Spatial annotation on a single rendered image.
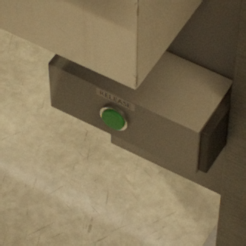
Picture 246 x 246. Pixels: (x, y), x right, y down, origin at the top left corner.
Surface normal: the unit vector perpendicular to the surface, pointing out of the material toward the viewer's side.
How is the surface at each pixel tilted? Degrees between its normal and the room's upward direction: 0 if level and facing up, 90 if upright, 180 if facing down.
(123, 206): 0
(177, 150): 90
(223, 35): 90
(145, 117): 90
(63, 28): 90
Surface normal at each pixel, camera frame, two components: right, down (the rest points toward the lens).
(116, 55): -0.51, 0.69
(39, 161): 0.00, -0.61
